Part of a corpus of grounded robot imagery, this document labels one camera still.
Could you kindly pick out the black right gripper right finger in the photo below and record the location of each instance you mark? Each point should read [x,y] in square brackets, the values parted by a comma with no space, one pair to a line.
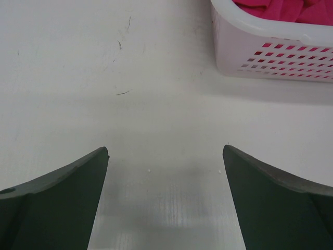
[276,209]

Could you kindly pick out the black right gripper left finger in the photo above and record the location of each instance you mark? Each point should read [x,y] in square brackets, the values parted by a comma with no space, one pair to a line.
[56,210]

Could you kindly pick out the pink t shirt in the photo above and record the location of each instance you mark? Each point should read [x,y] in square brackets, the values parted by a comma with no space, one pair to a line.
[300,11]

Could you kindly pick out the white plastic laundry basket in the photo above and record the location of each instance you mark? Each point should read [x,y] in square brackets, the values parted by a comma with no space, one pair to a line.
[250,47]

